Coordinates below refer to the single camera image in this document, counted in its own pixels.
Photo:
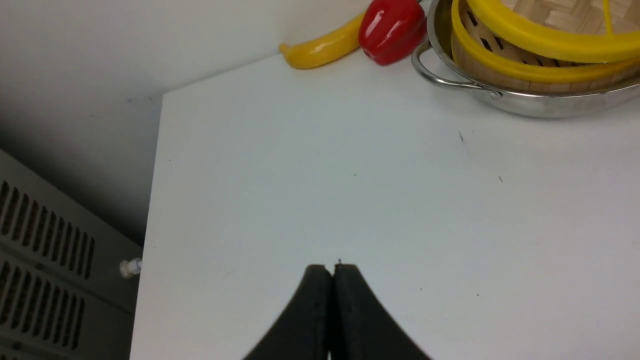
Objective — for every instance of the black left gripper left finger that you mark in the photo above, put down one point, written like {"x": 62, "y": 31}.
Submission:
{"x": 300, "y": 331}

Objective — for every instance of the yellow-rimmed woven bamboo lid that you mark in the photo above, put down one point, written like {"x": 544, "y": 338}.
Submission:
{"x": 580, "y": 31}

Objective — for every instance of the yellow banana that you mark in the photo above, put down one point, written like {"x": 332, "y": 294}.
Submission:
{"x": 325, "y": 49}

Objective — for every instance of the stainless steel two-handled pot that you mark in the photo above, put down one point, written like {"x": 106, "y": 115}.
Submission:
{"x": 528, "y": 104}

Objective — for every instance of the white plastic knob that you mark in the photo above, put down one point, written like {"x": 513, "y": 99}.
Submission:
{"x": 130, "y": 268}

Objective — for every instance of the red bell pepper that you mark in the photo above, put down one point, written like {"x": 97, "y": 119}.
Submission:
{"x": 391, "y": 30}

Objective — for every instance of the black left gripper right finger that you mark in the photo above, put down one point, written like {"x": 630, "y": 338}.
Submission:
{"x": 362, "y": 327}

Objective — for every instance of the grey vented cabinet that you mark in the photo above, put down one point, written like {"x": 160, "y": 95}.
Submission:
{"x": 62, "y": 293}

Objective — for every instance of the yellow-rimmed bamboo steamer basket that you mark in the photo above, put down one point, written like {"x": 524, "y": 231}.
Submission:
{"x": 495, "y": 61}

